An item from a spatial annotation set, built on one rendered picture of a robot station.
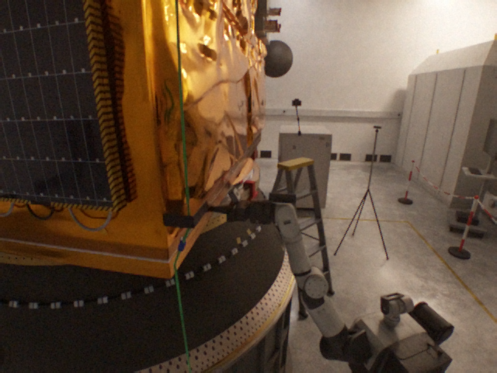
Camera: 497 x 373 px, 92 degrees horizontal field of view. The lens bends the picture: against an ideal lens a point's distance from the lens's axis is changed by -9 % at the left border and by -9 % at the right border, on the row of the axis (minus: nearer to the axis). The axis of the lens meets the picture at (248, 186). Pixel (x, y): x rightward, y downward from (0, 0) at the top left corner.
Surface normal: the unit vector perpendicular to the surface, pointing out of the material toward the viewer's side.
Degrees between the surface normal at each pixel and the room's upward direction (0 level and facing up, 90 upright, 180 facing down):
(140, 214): 88
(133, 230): 98
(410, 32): 90
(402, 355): 5
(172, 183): 91
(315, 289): 70
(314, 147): 90
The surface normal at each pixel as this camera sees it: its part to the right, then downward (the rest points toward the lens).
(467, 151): -0.14, 0.33
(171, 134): 0.62, 0.34
